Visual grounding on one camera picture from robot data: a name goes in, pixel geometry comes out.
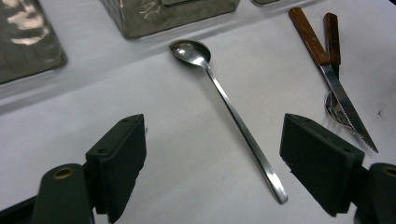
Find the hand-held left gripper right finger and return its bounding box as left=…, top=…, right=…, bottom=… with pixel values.
left=279, top=113, right=396, bottom=224

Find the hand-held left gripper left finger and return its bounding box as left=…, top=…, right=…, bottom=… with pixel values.
left=31, top=113, right=148, bottom=224

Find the wooden handle fork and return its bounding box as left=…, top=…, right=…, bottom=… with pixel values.
left=322, top=12, right=356, bottom=131

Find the wooden handle steak knife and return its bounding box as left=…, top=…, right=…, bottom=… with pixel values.
left=288, top=7, right=379, bottom=154

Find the long metal spoon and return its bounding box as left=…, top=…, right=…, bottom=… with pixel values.
left=168, top=39, right=289, bottom=205

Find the clear grey plastic bin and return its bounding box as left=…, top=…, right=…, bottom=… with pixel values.
left=250, top=0, right=281, bottom=7
left=99, top=0, right=241, bottom=40
left=0, top=0, right=68, bottom=85

